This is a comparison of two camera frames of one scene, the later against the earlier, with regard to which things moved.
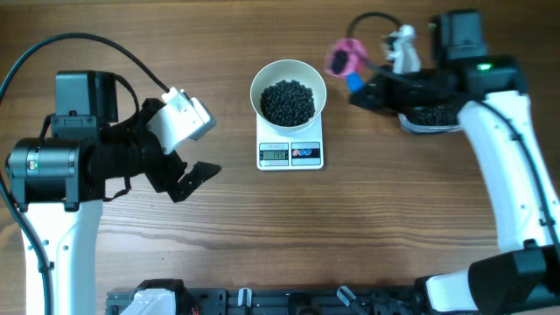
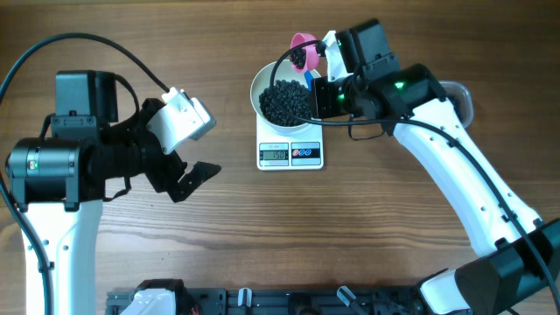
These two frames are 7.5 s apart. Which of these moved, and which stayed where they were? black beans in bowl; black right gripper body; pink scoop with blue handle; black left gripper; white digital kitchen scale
Moved: pink scoop with blue handle; black right gripper body
Stayed: black beans in bowl; white digital kitchen scale; black left gripper
